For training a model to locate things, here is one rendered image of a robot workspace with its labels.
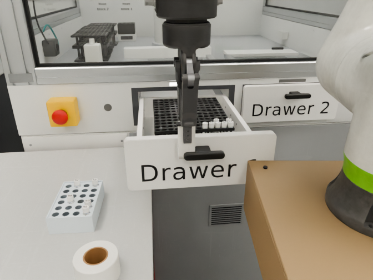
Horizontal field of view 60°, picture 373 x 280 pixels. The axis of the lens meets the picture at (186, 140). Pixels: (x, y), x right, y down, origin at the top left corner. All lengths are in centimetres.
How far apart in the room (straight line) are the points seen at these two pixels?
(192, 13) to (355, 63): 24
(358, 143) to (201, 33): 27
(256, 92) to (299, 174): 38
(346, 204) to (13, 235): 58
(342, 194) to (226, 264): 83
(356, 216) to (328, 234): 5
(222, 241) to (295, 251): 77
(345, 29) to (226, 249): 89
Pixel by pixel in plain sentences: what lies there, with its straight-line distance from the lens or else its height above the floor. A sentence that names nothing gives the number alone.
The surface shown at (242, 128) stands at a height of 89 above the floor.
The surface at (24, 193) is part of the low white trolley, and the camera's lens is 82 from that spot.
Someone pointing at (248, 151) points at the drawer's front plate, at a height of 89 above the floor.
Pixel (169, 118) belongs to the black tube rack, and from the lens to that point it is 78.
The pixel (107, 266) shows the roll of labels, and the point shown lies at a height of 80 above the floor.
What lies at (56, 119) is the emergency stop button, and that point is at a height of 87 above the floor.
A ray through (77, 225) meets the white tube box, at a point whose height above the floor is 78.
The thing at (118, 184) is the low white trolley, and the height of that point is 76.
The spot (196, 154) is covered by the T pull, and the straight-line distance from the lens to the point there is 57.
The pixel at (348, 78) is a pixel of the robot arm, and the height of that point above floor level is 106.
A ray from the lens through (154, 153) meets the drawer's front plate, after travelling 61.
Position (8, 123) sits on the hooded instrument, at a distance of 186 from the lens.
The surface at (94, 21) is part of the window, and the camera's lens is 91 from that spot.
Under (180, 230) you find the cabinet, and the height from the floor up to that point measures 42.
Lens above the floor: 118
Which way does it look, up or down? 25 degrees down
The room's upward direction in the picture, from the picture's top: straight up
